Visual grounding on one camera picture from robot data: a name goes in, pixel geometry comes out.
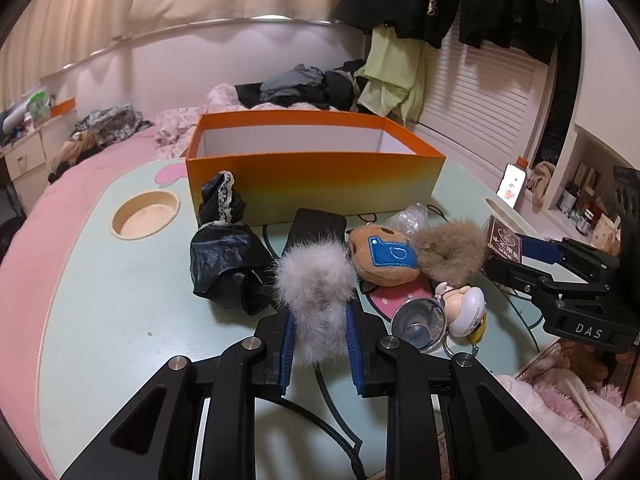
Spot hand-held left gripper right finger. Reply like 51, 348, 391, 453
345, 302, 581, 480

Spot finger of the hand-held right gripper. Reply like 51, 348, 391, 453
487, 257, 611, 306
520, 234, 621, 281

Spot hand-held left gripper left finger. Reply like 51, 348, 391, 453
60, 305, 301, 480

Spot small brown carton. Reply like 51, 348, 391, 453
485, 216, 525, 263

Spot grey fur pompom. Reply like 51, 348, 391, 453
272, 240, 358, 366

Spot orange cardboard box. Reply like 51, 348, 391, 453
185, 111, 447, 228

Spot cluttered shelf items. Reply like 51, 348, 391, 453
555, 160, 623, 256

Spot beige plush cloth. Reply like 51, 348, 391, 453
530, 160, 557, 206

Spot clear glass cup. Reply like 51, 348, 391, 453
390, 297, 447, 353

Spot smartphone with lit screen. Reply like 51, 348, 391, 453
496, 162, 528, 208

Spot brown fur pompom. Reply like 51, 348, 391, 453
412, 219, 488, 288

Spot brown bear plush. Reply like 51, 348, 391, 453
347, 225, 421, 287

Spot pink fluffy blanket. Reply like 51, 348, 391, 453
495, 340, 631, 480

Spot black lace cloth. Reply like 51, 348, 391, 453
190, 171, 276, 316

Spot clear plastic bag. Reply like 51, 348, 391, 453
385, 203, 430, 236

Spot white window blind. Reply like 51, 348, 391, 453
415, 10, 551, 181

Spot light green garment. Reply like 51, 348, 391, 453
355, 25, 428, 123

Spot pink floral blanket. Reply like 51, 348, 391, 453
152, 84, 341, 161

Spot pile of dark clothes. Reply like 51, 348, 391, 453
235, 59, 368, 111

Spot tan and black garment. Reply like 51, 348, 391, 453
47, 132, 108, 183

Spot grey patterned cloth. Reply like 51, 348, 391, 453
70, 105, 151, 143

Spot white nightstand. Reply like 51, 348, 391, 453
0, 130, 56, 196

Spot green plastic bag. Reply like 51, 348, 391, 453
27, 90, 51, 123

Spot small white figurine keychain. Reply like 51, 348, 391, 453
434, 281, 488, 346

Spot black cable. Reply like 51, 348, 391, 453
312, 365, 368, 480

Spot curved metal rail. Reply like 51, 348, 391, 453
40, 17, 361, 78

